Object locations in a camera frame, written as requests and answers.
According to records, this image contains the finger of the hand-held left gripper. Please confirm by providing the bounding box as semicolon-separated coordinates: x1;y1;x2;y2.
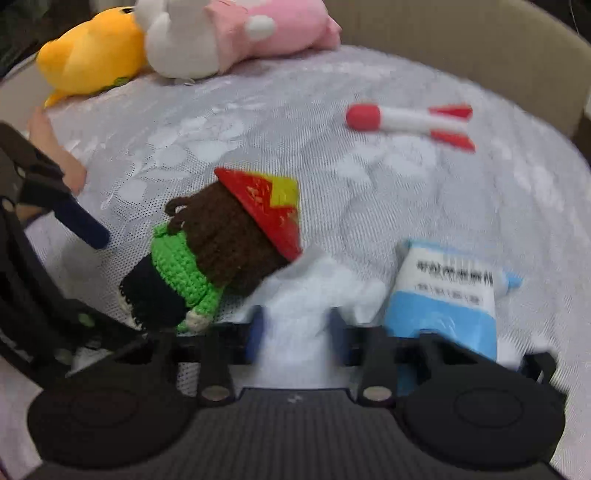
21;164;112;251

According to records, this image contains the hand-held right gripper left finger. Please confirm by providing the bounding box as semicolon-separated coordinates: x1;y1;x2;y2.
111;307;267;408

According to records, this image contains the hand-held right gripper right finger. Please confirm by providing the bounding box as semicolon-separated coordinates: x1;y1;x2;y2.
325;307;467;408

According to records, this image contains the white cloth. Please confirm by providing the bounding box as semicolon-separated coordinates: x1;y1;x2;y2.
239;250;389;389

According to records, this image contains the person's left foot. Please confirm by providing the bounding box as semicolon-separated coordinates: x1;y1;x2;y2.
27;110;89;195

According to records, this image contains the crochet doll green sweater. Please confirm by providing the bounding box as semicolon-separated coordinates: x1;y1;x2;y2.
118;167;304;334

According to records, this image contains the blue white wipes packet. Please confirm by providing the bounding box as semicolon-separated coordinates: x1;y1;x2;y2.
385;237;526;397

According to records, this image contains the yellow plush toy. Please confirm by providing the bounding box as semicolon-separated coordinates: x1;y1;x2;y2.
35;6;149;109

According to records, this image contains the black blue plastic object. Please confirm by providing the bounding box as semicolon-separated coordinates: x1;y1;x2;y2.
521;350;558;385

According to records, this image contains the red white foam rocket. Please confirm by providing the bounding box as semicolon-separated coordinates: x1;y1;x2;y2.
345;103;477;153

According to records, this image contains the pink white plush toy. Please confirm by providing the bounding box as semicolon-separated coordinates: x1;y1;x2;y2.
133;0;343;79

